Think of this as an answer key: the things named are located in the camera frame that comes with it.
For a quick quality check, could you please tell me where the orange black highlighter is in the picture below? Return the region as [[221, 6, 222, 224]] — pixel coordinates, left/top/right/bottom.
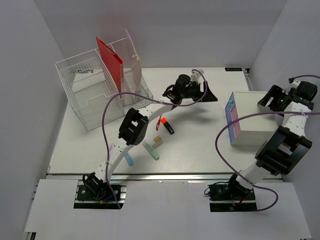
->
[[160, 117, 175, 135]]

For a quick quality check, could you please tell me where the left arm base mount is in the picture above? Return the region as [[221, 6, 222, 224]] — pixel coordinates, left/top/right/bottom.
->
[[73, 172, 126, 210]]

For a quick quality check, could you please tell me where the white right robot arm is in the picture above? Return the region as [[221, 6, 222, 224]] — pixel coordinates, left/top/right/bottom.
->
[[225, 80, 318, 200]]

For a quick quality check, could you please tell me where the small blue label plate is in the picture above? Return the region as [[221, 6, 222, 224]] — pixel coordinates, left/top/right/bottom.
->
[[224, 67, 243, 72]]

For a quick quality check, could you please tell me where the red pen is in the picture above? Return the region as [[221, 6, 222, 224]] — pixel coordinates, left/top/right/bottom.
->
[[155, 117, 161, 131]]

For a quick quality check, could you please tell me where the aluminium table rail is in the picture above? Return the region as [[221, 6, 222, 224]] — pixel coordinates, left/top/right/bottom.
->
[[46, 171, 283, 182]]

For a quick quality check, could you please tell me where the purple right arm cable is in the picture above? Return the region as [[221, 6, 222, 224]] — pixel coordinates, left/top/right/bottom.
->
[[214, 74, 320, 212]]

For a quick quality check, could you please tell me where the grey eraser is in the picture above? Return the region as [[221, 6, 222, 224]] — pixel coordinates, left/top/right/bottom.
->
[[152, 139, 163, 149]]

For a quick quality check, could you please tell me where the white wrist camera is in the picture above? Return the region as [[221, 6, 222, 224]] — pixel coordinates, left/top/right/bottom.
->
[[282, 77, 301, 95], [190, 69, 204, 84]]

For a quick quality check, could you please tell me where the green highlighter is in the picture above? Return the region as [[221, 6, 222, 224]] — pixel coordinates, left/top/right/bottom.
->
[[142, 141, 160, 161]]

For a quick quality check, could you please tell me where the clear document sleeve with papers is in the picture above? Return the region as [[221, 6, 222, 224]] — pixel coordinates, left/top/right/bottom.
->
[[125, 29, 142, 94]]

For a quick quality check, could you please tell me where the blue highlighter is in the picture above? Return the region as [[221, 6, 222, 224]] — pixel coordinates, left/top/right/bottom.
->
[[124, 153, 134, 167]]

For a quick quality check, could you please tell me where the pink drawer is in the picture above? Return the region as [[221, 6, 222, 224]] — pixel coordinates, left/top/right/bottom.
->
[[231, 104, 242, 138]]

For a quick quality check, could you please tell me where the white drawer box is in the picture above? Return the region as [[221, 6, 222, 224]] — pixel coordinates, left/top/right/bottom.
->
[[227, 91, 278, 147]]

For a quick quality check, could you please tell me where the white wire file organizer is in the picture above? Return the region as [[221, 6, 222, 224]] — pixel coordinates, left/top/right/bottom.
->
[[55, 37, 154, 131]]

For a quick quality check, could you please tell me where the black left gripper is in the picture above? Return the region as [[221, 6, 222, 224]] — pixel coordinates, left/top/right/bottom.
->
[[181, 81, 218, 103]]

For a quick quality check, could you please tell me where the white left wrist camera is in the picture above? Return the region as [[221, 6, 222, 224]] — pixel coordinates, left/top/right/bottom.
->
[[190, 69, 204, 84]]

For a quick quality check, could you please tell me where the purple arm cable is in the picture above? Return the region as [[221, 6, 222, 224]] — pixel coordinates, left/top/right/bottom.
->
[[101, 69, 208, 210], [214, 74, 320, 212]]

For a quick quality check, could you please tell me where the blue drawer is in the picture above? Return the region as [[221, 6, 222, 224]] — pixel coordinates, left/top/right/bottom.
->
[[225, 99, 236, 144]]

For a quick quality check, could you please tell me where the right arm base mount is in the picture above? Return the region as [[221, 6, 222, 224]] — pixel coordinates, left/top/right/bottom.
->
[[203, 174, 258, 213]]

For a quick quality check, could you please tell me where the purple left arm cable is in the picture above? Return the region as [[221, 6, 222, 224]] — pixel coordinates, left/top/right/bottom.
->
[[101, 69, 208, 210]]

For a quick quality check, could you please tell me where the red plastic folder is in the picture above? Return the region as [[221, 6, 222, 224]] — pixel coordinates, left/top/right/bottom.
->
[[96, 37, 124, 93]]

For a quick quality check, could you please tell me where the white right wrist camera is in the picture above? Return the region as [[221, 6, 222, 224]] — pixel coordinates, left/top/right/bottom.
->
[[282, 77, 301, 95]]

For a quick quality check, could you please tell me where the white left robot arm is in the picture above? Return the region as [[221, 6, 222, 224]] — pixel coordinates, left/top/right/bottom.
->
[[82, 69, 218, 200]]

